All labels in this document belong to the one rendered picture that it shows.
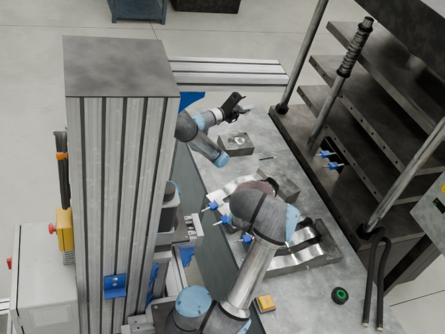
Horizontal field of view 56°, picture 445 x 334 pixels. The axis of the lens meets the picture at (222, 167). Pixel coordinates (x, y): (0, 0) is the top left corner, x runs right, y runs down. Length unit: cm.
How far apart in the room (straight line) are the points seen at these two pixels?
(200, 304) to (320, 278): 95
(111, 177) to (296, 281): 136
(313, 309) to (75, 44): 163
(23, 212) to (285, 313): 204
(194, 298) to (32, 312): 53
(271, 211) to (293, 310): 87
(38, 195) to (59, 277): 190
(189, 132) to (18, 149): 243
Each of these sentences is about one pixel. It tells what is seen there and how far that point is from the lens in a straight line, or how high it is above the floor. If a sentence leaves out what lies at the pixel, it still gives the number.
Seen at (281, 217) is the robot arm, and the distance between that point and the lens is 137.
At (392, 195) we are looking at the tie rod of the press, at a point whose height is 116.
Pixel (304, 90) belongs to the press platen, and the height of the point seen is 104.
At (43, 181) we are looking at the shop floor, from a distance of 351.
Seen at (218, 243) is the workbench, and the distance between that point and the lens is 254.
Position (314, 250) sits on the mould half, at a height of 93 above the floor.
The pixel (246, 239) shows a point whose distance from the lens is 215.
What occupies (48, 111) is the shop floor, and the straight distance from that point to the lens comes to 413.
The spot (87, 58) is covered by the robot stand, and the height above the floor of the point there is 203.
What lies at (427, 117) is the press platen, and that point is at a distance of 233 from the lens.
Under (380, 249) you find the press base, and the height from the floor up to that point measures 68.
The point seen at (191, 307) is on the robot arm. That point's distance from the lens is 149.
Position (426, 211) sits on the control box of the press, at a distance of 241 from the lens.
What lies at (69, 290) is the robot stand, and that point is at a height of 123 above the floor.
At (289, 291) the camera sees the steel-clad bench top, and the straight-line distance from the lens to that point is 219.
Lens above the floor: 259
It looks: 44 degrees down
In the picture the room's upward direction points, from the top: 17 degrees clockwise
